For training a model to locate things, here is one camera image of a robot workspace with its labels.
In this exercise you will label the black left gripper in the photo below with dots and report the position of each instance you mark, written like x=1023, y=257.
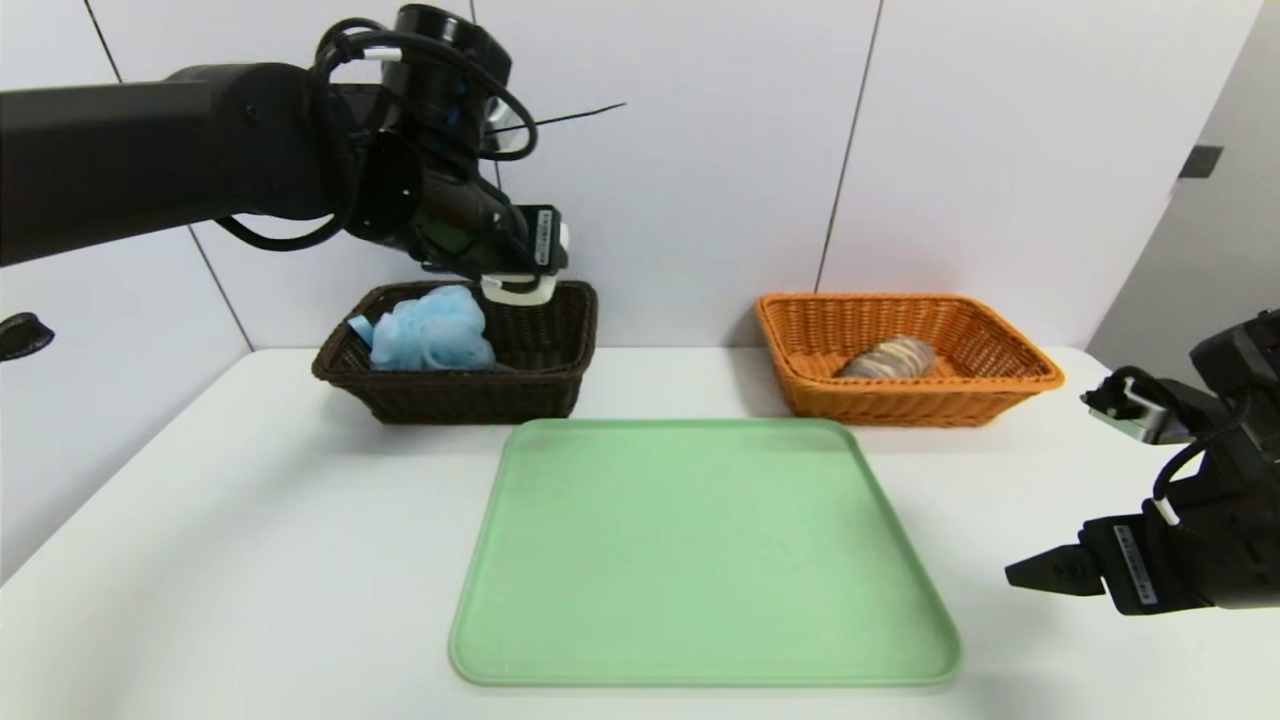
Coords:
x=541, y=238

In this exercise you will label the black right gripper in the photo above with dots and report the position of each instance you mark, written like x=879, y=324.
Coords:
x=1130, y=566

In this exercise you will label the white soap bar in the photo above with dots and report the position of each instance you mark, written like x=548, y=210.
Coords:
x=518, y=291

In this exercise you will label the blue mesh bath loofah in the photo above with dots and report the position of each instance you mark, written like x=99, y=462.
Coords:
x=430, y=330

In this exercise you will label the striped brown bread roll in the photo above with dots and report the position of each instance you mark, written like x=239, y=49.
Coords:
x=885, y=358

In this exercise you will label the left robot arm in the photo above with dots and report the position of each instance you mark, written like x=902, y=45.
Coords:
x=150, y=150

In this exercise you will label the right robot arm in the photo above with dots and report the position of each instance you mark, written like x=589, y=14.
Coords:
x=1240, y=460

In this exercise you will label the dark brown wicker basket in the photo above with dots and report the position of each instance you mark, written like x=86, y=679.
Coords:
x=460, y=390

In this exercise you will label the orange wicker basket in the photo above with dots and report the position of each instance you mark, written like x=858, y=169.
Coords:
x=950, y=400

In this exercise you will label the light green plastic tray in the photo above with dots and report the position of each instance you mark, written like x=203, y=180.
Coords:
x=700, y=560

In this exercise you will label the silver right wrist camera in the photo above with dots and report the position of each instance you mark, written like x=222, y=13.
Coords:
x=1140, y=410

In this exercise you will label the dark grey wall plate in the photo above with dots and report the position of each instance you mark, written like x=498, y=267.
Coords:
x=1200, y=162

